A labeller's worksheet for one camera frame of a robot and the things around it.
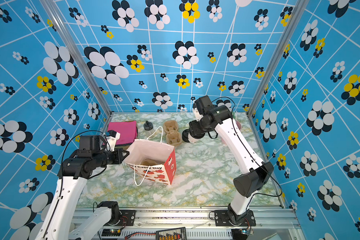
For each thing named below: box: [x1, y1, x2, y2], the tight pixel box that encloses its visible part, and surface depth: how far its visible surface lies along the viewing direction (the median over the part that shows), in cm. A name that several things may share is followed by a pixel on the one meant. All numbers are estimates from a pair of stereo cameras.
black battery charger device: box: [155, 227, 187, 240], surface depth 70 cm
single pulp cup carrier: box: [140, 159, 158, 166], surface depth 90 cm
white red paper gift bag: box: [123, 139, 177, 186], surface depth 75 cm
